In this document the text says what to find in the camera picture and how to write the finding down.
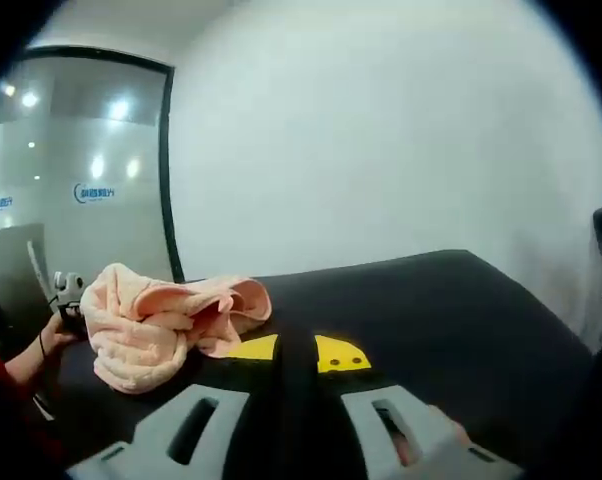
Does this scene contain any black-framed glass partition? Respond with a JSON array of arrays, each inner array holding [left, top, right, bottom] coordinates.
[[0, 45, 186, 284]]

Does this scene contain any grey monitor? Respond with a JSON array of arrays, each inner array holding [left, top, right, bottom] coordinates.
[[0, 222, 52, 331]]

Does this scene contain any black table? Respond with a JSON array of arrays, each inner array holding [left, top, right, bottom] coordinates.
[[55, 248, 596, 480]]

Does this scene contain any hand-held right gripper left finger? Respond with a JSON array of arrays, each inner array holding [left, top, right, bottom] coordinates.
[[66, 330, 301, 480]]

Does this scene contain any person's right hand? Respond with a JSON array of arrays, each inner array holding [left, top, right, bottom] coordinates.
[[394, 404, 472, 467]]

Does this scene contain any person's left hand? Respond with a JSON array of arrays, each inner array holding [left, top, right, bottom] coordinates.
[[39, 313, 84, 357]]

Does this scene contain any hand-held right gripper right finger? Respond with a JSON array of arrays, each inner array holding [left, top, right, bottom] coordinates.
[[297, 329, 527, 480]]

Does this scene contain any pink towel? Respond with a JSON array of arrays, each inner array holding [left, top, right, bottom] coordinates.
[[79, 263, 273, 395]]

